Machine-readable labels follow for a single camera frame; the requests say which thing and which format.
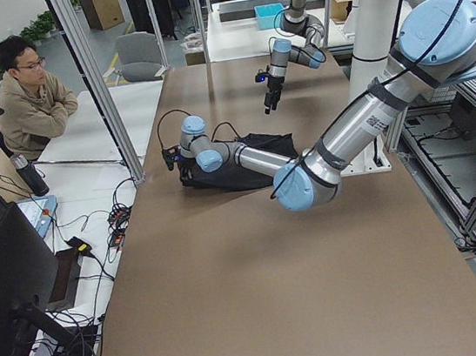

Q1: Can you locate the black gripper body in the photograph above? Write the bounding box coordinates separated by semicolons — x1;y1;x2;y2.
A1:
264;75;285;115

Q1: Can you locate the black computer monitor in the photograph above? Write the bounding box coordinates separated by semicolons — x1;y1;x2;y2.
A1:
0;203;74;356

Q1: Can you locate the man in beige hoodie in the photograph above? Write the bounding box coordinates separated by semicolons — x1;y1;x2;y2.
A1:
0;36;78;161

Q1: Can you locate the black printed t-shirt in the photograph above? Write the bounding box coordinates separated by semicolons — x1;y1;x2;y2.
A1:
177;133;298;191

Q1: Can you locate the aluminium frame cage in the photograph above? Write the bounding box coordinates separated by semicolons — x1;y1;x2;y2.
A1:
43;0;476;356

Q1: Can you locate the black water bottle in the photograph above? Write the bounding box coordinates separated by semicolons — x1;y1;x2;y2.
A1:
10;154;49;197

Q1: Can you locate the teach pendant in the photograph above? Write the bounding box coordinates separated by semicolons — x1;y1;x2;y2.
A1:
16;195;58;238

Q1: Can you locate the grey office chair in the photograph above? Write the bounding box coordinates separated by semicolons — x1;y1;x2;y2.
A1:
115;31;165;83

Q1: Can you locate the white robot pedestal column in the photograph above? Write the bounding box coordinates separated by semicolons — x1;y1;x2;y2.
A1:
306;0;434;178

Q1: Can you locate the red black power strip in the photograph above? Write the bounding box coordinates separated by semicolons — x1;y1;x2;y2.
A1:
107;205;132;250

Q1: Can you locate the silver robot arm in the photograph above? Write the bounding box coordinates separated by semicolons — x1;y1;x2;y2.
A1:
255;0;326;114
177;0;476;212

